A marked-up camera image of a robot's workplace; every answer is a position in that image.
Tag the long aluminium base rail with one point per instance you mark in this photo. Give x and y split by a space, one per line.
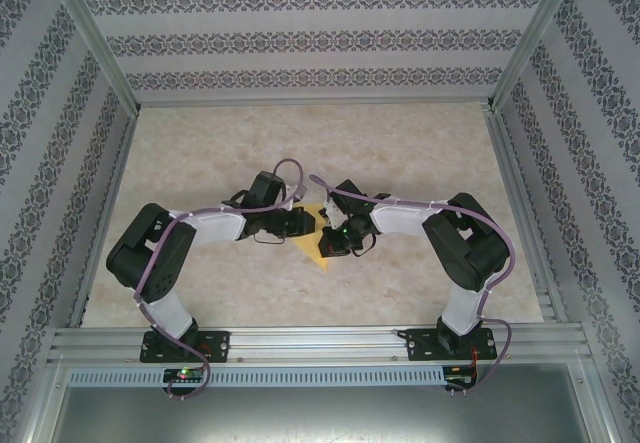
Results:
310 343

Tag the grey metal sheet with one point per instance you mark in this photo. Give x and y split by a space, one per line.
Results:
320 413

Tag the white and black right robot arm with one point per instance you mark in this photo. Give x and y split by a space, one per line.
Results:
465 308

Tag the aluminium frame post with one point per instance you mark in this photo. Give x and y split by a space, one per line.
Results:
535 38
97 43

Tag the yellow paper sheet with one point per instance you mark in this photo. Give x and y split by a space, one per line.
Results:
315 255

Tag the aluminium side rail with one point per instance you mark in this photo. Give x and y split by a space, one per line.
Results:
106 213
522 213

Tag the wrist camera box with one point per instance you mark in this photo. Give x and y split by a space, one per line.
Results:
331 213
300 200

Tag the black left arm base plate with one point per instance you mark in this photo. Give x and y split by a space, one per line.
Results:
220 345

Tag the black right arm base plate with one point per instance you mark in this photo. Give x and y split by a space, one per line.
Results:
417 345

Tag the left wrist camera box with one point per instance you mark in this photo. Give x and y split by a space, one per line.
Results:
300 200

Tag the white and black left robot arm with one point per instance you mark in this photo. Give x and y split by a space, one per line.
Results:
170 313

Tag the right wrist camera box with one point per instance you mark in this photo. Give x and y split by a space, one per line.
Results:
331 213

